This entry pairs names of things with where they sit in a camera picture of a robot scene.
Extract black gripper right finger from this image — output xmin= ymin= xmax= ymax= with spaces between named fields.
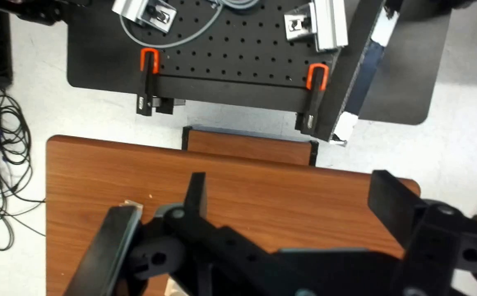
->
xmin=367 ymin=169 xmax=477 ymax=296

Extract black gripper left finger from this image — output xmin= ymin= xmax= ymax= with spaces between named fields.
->
xmin=128 ymin=170 xmax=306 ymax=296

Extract black rounded floor mat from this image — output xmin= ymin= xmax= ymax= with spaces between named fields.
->
xmin=357 ymin=0 xmax=454 ymax=126

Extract orange and black clamp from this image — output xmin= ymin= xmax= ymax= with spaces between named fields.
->
xmin=135 ymin=45 xmax=165 ymax=118
xmin=294 ymin=60 xmax=332 ymax=136

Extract black perforated breadboard plate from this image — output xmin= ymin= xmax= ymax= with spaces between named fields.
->
xmin=64 ymin=0 xmax=362 ymax=113

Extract black slanted panel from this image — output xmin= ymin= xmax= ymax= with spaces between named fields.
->
xmin=313 ymin=0 xmax=387 ymax=141

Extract white label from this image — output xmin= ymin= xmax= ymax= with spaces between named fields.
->
xmin=368 ymin=8 xmax=401 ymax=49

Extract small white bracket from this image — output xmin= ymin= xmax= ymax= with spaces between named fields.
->
xmin=329 ymin=110 xmax=360 ymax=147

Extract tangled black floor cables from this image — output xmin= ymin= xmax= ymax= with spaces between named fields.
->
xmin=0 ymin=85 xmax=48 ymax=253

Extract grey cable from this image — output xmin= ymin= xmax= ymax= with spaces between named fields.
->
xmin=118 ymin=0 xmax=263 ymax=50

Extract silver aluminium extrusion bracket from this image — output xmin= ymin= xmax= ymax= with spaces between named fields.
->
xmin=283 ymin=0 xmax=352 ymax=54
xmin=110 ymin=0 xmax=179 ymax=34

